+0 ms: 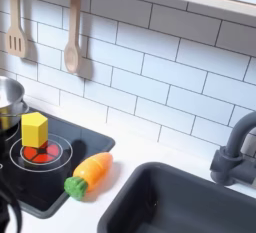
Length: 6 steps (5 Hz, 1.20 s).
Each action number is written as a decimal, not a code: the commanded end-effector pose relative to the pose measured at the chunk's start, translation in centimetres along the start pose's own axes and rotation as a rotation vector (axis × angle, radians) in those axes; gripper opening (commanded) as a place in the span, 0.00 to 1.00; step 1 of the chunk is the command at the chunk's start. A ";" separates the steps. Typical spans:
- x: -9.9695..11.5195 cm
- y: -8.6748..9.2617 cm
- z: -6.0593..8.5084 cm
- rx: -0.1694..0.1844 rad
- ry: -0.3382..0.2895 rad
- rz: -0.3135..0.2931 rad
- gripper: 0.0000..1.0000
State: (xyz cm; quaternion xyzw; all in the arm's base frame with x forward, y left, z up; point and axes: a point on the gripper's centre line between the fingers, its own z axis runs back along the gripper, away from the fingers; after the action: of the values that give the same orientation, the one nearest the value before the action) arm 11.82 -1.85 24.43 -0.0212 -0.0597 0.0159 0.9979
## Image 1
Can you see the wooden slotted spatula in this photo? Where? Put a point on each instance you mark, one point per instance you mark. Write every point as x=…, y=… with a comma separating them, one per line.
x=14, y=40

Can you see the wooden spoon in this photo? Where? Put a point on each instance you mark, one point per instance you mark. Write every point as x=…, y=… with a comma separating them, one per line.
x=72, y=53

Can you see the dark grey tap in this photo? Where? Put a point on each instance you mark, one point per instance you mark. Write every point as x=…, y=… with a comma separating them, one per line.
x=233, y=157

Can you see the dark grey sink basin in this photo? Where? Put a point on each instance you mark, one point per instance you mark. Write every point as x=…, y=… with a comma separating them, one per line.
x=173, y=203

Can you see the yellow block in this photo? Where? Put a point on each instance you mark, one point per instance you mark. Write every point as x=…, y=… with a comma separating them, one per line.
x=33, y=130

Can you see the black stove top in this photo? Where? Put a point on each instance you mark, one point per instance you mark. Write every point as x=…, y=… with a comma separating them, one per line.
x=66, y=143

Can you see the steel pot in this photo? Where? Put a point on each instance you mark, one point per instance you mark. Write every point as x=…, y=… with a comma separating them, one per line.
x=10, y=93

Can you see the orange toy carrot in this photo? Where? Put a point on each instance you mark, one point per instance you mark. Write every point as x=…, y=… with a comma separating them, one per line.
x=91, y=170

